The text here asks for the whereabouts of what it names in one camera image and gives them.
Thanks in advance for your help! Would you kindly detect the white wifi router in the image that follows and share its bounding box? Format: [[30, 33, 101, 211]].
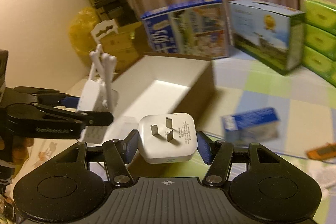
[[76, 44, 118, 114]]

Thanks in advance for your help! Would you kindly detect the blue medicine box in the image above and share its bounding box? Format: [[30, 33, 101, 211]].
[[222, 107, 280, 145]]

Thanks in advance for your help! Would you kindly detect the white square plug adapter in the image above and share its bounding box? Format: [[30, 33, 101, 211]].
[[138, 113, 198, 164]]

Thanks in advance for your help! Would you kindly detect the brown cardboard storage box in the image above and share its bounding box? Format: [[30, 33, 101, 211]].
[[103, 53, 215, 141]]

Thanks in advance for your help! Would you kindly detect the person's left hand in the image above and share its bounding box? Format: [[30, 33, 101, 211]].
[[1, 136, 34, 184]]

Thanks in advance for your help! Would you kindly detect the orange black utility knife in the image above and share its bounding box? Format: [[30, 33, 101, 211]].
[[306, 143, 336, 161]]

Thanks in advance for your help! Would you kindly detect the yellow plastic bag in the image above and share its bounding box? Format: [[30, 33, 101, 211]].
[[68, 7, 100, 67]]

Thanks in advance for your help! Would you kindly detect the white cardboard hanger tag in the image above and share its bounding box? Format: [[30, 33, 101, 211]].
[[91, 19, 118, 44]]

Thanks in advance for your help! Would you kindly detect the checked tablecloth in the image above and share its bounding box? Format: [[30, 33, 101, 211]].
[[126, 52, 336, 224]]

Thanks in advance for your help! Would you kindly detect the open brown cardboard carton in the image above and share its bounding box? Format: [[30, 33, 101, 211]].
[[100, 22, 150, 73]]

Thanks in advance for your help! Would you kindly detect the black folding hand cart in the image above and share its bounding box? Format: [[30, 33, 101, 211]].
[[89, 0, 138, 27]]

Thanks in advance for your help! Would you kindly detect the green tissue pack bundle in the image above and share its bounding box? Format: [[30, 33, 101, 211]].
[[302, 0, 336, 85]]

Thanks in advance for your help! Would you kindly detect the cow picture milk carton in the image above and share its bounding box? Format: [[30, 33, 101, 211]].
[[228, 0, 305, 75]]

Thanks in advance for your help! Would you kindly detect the blue cartoon milk carton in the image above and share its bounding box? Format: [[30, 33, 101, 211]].
[[141, 0, 229, 59]]

